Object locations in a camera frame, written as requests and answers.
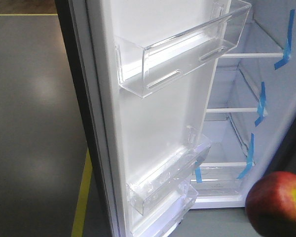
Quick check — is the clear door bin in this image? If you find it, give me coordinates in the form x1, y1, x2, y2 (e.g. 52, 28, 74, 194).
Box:
127, 126, 212, 215
112, 0, 251, 98
130, 181, 198, 237

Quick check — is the lower clear door bin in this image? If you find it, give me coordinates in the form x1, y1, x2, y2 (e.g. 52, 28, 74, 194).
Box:
130, 181, 198, 237

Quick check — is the blue tape strip lower right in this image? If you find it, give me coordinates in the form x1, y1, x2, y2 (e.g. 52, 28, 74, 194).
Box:
237, 133, 255, 180

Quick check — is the yellow floor tape line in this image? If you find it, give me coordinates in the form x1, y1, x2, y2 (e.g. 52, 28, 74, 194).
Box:
71, 149, 92, 237

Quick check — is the white fridge door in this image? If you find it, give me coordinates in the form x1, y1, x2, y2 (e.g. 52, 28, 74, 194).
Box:
55, 0, 219, 237

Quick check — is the red yellow apple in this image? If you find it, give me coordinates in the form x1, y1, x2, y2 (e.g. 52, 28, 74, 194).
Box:
245, 171, 296, 237

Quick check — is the middle clear door bin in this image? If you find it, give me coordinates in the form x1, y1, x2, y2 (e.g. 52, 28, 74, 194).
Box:
127, 126, 212, 215

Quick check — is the upper clear door bin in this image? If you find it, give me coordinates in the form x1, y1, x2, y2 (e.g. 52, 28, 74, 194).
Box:
112, 0, 251, 98

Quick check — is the blue tape strip middle right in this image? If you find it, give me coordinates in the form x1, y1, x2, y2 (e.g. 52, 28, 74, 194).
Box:
255, 81, 266, 127

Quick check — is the blue tape strip lower left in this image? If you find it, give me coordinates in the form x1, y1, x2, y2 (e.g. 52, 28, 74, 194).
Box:
194, 166, 202, 183

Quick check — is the blue tape strip upper right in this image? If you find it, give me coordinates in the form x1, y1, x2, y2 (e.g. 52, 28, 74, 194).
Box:
274, 9, 296, 70

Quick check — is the blue tape strip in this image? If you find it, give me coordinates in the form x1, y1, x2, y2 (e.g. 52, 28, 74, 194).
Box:
194, 166, 202, 183
255, 81, 266, 127
274, 9, 296, 70
237, 133, 255, 180

